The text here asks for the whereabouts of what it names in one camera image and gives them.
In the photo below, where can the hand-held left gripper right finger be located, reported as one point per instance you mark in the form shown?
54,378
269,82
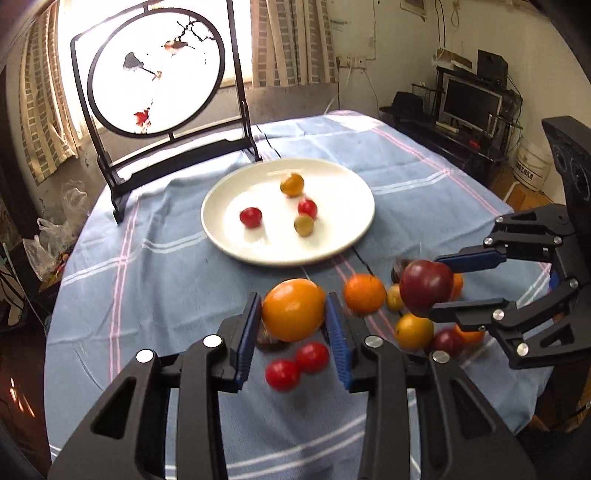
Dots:
339,341

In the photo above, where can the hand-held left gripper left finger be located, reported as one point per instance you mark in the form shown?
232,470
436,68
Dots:
247,341

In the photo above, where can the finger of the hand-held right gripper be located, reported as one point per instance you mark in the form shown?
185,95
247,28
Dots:
461,314
471,261

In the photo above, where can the brown wrinkled date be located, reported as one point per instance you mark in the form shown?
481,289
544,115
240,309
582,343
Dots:
268,344

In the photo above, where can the red cherry tomato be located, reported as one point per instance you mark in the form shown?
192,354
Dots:
307,207
250,217
282,374
312,357

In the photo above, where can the large orange mandarin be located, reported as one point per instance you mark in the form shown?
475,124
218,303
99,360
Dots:
293,310

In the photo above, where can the small yellow cherry tomato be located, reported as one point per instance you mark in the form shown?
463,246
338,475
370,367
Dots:
394,298
304,225

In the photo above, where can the white round plate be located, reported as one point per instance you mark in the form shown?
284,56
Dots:
258,244

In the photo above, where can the white plastic bucket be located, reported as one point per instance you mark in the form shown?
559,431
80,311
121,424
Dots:
532,164

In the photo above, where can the blue checked tablecloth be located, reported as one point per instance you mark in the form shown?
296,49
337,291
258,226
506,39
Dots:
161,277

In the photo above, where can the black low cabinet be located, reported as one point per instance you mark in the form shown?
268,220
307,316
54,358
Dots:
457,147

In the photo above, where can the black computer monitor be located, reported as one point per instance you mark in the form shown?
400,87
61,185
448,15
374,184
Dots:
468,102

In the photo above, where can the black speaker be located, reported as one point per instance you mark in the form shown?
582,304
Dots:
491,63

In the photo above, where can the black hat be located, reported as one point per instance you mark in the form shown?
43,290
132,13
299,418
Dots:
406,105

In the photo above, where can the clear plastic bag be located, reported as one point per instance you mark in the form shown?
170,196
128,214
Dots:
51,240

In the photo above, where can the beige grid pattern curtain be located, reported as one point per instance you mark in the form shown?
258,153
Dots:
295,41
41,115

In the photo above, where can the round bird painting table screen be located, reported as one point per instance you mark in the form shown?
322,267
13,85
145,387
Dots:
152,69

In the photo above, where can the white wall socket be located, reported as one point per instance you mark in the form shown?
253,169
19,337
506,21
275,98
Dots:
352,61

